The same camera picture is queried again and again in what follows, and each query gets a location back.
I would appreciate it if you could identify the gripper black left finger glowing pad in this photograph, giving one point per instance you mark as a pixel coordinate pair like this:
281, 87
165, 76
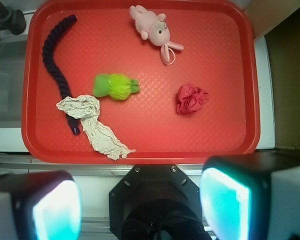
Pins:
40, 206

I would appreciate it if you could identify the crumpled white cloth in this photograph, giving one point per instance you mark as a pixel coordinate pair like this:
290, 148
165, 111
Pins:
103, 140

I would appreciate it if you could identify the pink plush bunny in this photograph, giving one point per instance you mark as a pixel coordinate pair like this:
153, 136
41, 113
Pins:
153, 27

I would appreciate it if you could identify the black clamp knob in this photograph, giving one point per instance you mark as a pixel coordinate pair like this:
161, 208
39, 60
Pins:
12, 20

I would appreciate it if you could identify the green fuzzy plush toy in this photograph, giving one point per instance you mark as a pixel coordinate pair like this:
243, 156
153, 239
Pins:
119, 87

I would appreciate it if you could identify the crumpled red paper ball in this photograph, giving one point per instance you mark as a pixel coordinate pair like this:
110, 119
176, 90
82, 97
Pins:
190, 99

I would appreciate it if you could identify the clear plastic bin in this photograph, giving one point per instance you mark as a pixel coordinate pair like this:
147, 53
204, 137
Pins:
12, 65

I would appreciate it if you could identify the black octagonal mount plate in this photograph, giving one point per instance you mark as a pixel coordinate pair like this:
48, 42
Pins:
156, 202

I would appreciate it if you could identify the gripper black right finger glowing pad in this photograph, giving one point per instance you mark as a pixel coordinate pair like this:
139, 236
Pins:
252, 197

